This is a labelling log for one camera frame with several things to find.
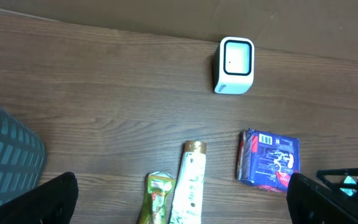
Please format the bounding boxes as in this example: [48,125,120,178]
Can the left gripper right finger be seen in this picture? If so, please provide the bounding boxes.
[287,173,358,224]

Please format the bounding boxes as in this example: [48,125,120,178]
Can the grey plastic shopping basket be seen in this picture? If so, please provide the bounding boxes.
[0,107,47,206]

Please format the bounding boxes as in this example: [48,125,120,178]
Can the green yellow snack pouch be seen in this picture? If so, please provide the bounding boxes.
[138,171,175,224]

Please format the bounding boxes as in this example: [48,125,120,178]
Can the mint green snack packet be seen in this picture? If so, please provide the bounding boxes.
[340,175,358,205]

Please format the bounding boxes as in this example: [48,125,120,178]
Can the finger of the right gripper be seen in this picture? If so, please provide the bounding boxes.
[316,168,358,205]

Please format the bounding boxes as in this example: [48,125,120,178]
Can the white tube gold cap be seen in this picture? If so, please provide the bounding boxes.
[169,141,206,224]

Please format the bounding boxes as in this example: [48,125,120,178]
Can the white barcode scanner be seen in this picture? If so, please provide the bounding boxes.
[213,37,255,95]

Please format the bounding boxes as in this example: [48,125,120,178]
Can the purple pad package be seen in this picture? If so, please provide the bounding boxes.
[236,129,301,192]

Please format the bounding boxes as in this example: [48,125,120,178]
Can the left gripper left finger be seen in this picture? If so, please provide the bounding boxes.
[0,172,79,224]

